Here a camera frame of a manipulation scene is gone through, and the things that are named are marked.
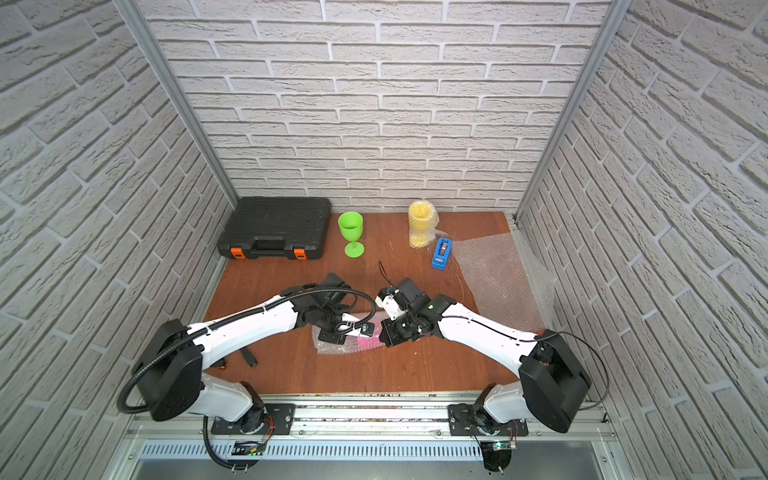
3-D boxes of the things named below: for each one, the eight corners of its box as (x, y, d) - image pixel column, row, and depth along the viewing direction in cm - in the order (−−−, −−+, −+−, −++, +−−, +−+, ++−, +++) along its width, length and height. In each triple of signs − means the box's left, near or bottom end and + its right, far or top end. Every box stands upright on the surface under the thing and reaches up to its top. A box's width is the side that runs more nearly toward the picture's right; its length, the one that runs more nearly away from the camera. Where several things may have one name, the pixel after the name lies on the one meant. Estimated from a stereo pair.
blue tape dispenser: (430, 267, 105) (431, 260, 102) (436, 243, 112) (437, 236, 109) (446, 271, 104) (448, 264, 101) (451, 247, 111) (453, 239, 108)
